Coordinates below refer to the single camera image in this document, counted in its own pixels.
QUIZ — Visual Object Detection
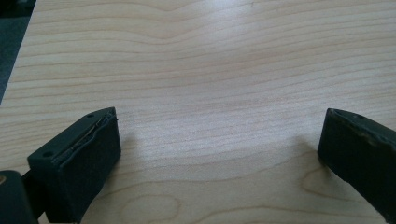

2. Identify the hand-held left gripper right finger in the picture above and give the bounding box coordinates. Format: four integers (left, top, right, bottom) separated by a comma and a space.
317, 107, 396, 224

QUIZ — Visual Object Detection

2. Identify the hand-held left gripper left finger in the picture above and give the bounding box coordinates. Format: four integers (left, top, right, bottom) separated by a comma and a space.
27, 106, 122, 224

